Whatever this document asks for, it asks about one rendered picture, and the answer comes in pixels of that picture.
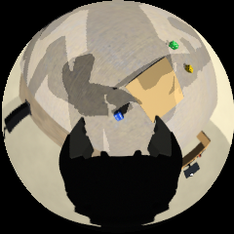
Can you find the green die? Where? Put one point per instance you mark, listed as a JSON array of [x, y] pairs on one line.
[[173, 45]]

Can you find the blue die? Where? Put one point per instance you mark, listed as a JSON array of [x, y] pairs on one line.
[[118, 115]]

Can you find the yellow die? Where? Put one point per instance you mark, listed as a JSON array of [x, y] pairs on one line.
[[189, 68]]

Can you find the tan flat mat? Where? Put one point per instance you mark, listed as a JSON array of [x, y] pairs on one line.
[[156, 89]]

